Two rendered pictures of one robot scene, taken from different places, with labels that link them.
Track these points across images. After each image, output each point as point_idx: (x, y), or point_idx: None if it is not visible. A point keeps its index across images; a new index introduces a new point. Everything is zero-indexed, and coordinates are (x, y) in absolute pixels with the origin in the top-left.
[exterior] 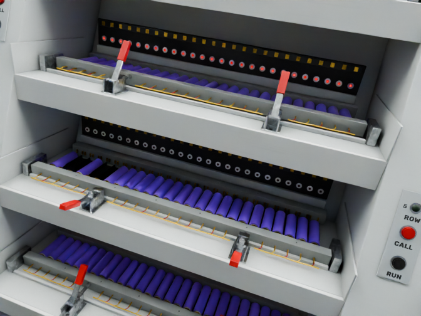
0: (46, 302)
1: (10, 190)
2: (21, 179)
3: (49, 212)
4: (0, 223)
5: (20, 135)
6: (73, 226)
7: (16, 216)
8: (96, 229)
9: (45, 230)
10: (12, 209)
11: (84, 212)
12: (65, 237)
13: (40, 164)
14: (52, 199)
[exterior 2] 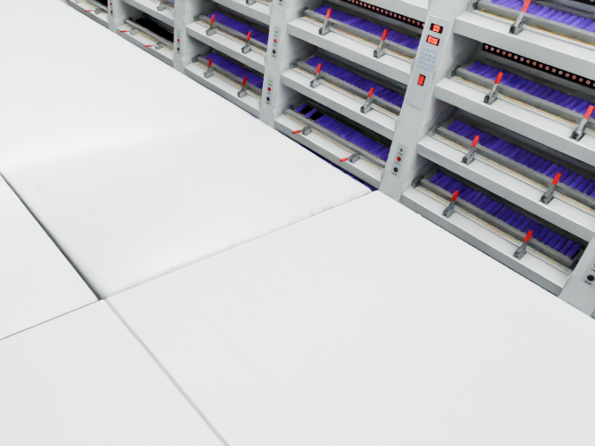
0: None
1: (278, 121)
2: (282, 116)
3: (291, 133)
4: None
5: (282, 97)
6: (299, 140)
7: (281, 132)
8: (306, 142)
9: (293, 140)
10: (279, 129)
11: (303, 134)
12: (302, 145)
13: (289, 111)
14: (292, 127)
